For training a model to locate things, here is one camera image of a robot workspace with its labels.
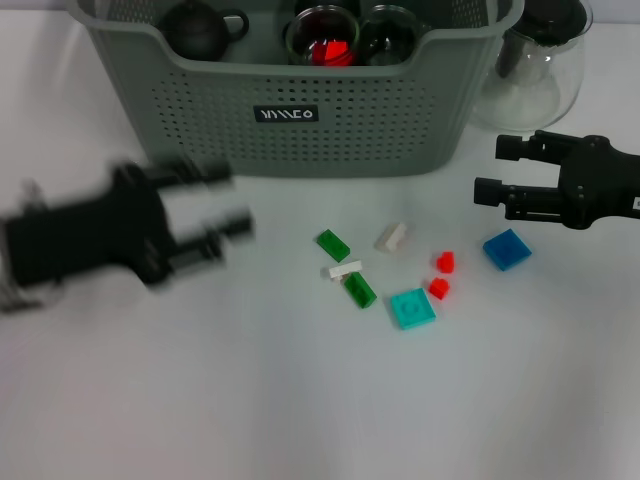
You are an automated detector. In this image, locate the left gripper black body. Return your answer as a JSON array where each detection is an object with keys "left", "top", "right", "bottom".
[{"left": 0, "top": 166, "right": 175, "bottom": 290}]

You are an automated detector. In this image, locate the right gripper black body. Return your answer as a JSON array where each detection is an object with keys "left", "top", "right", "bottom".
[{"left": 556, "top": 133, "right": 640, "bottom": 232}]

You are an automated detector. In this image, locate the white thin bar toy brick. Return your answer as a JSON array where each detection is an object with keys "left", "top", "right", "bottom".
[{"left": 319, "top": 259, "right": 364, "bottom": 282}]

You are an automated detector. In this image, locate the bright red sloped toy brick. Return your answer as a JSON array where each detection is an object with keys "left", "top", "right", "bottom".
[{"left": 324, "top": 40, "right": 352, "bottom": 66}]

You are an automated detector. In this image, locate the grey-green perforated storage bin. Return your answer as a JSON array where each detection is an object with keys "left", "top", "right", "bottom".
[{"left": 67, "top": 0, "right": 524, "bottom": 179}]

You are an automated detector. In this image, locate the glass carafe with black lid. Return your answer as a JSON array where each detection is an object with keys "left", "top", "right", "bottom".
[{"left": 469, "top": 0, "right": 594, "bottom": 132}]

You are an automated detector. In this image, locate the blue square plate brick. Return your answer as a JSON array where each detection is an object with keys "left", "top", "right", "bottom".
[{"left": 482, "top": 228, "right": 532, "bottom": 273}]

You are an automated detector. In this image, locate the silver plug on left gripper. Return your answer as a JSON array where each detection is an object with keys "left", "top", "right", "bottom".
[{"left": 18, "top": 178, "right": 47, "bottom": 207}]

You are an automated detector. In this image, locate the white chunky toy brick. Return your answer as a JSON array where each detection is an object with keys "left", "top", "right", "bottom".
[{"left": 373, "top": 220, "right": 414, "bottom": 254}]

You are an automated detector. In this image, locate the green rectangular toy brick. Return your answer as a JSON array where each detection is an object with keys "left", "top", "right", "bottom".
[
  {"left": 342, "top": 271, "right": 378, "bottom": 310},
  {"left": 314, "top": 228, "right": 352, "bottom": 263}
]

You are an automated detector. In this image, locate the teal square plate brick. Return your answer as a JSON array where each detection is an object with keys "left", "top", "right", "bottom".
[{"left": 389, "top": 287, "right": 437, "bottom": 331}]

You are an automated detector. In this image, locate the black clay teapot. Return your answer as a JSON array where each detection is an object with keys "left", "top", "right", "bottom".
[{"left": 159, "top": 0, "right": 250, "bottom": 62}]

